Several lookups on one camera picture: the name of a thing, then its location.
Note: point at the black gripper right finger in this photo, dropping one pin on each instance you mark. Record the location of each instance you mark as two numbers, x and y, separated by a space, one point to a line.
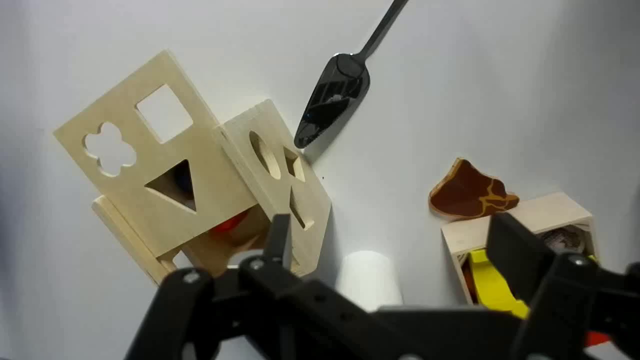
573 301

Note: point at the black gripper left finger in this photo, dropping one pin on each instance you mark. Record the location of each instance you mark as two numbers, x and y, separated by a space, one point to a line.
201 301

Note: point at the red block inside sorter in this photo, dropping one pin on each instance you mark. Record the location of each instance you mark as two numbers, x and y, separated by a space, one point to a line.
232 222

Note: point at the wooden shape sorter box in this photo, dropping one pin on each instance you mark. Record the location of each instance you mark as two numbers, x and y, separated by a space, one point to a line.
213 153

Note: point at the Donut Shop coffee pod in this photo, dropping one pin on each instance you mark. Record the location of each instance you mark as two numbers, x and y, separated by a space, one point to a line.
567 239

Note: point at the small open wooden crate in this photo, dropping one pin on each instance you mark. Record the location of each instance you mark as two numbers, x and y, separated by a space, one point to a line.
533 212

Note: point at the brown giraffe pattern wooden piece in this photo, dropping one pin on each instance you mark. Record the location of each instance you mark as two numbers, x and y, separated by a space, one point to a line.
470 192

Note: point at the black screwdriver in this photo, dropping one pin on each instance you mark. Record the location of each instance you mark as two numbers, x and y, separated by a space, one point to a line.
331 101

